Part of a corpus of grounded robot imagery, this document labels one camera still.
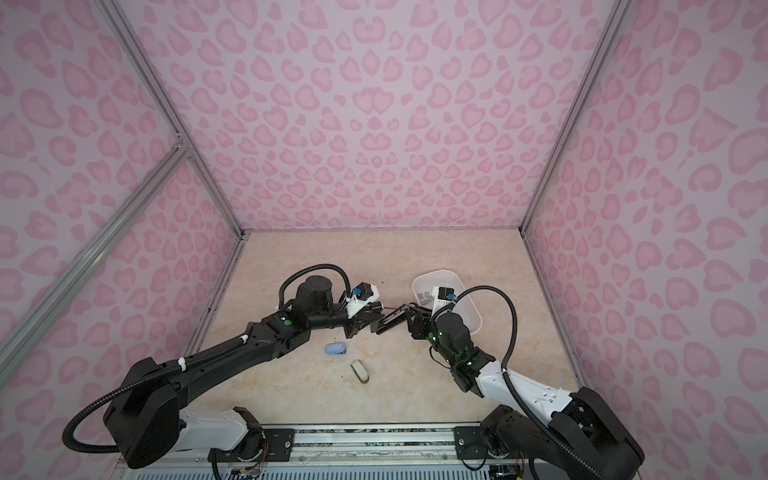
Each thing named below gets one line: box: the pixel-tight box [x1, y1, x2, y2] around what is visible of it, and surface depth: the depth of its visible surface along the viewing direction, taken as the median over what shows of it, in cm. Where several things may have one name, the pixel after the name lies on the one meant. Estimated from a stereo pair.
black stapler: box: [376, 303, 410, 335], surface depth 83 cm
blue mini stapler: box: [325, 343, 347, 355], surface depth 90 cm
